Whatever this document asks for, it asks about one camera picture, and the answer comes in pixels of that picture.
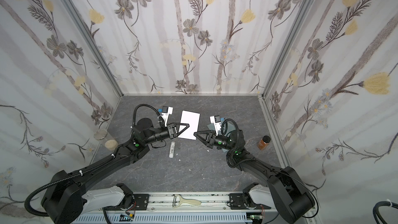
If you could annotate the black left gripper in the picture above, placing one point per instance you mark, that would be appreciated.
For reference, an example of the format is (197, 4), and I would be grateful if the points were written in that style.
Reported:
(171, 131)

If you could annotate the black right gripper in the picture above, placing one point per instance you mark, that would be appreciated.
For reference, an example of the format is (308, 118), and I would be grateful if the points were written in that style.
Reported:
(210, 139)

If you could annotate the white floral letter paper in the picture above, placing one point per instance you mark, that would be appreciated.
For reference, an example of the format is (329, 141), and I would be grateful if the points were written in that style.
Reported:
(192, 119)

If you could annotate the light green envelope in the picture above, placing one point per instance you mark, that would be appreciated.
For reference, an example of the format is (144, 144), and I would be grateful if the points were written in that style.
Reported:
(229, 129)

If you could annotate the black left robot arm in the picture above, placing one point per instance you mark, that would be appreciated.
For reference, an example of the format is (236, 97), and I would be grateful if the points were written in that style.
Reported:
(71, 194)

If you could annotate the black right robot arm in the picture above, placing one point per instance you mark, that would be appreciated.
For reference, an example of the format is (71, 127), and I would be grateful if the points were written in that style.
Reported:
(290, 195)

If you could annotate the white glue stick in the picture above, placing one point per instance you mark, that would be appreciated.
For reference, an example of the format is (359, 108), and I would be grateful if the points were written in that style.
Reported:
(172, 149)

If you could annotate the amber bottle black cap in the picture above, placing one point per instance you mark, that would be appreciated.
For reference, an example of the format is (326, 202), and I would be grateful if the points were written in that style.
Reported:
(264, 142)

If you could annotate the cream plastic peeler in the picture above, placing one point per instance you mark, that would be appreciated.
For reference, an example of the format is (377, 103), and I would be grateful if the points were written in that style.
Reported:
(178, 200)

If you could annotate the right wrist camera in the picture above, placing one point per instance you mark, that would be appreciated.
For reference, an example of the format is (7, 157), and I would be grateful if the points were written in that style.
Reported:
(216, 121)

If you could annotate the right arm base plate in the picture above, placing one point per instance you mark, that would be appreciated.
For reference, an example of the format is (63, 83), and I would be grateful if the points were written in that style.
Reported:
(242, 201)

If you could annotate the aluminium mounting rail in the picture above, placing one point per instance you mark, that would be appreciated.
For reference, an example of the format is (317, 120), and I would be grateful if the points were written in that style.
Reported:
(116, 198)

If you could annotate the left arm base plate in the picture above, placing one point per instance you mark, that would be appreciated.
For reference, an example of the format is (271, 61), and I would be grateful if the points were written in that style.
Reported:
(138, 202)

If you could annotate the white slotted cable duct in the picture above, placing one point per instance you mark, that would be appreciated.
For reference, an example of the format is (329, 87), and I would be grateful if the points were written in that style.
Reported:
(180, 218)

